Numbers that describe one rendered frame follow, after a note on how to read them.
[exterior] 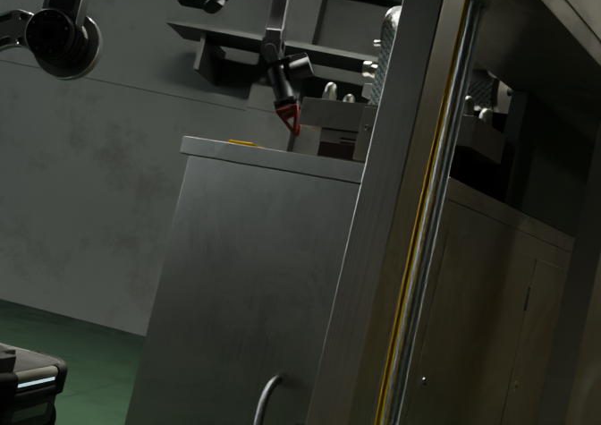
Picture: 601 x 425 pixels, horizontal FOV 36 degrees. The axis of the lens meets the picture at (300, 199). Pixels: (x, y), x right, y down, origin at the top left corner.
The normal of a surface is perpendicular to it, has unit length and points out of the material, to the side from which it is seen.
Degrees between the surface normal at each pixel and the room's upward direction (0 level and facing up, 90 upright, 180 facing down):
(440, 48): 90
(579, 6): 90
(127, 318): 90
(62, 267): 90
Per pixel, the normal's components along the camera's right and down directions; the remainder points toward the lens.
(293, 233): -0.54, -0.18
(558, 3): 0.81, 0.15
